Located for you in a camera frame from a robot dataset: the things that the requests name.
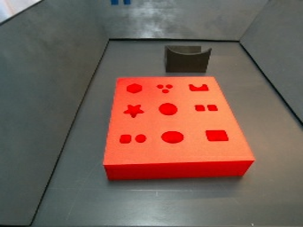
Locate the red shape-hole block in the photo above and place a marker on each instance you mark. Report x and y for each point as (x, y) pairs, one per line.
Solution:
(172, 130)

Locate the black curved fixture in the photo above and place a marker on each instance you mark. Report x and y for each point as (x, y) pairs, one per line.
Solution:
(186, 59)

